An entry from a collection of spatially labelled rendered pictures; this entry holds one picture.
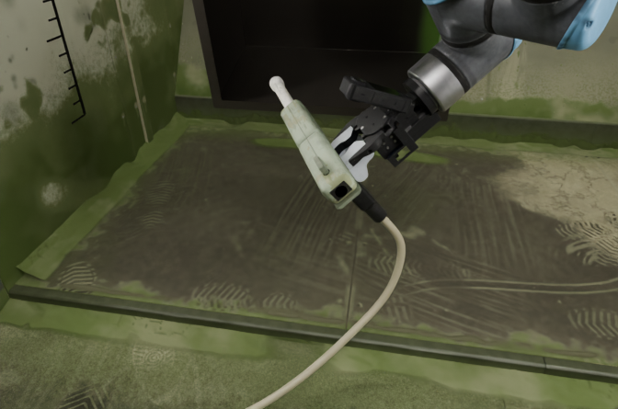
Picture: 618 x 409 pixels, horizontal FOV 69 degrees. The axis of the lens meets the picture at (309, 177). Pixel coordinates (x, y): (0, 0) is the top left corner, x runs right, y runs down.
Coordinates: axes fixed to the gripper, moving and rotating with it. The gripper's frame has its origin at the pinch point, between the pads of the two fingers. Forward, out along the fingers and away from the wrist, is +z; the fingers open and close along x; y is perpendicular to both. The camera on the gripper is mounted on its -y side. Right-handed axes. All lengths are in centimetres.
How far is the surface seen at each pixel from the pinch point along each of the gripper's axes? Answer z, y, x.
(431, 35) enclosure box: -42, 29, 59
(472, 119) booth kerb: -44, 88, 87
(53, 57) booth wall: 43, -38, 79
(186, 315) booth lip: 55, 19, 21
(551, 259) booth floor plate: -24, 85, 15
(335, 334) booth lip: 29, 41, 6
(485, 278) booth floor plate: -6, 71, 13
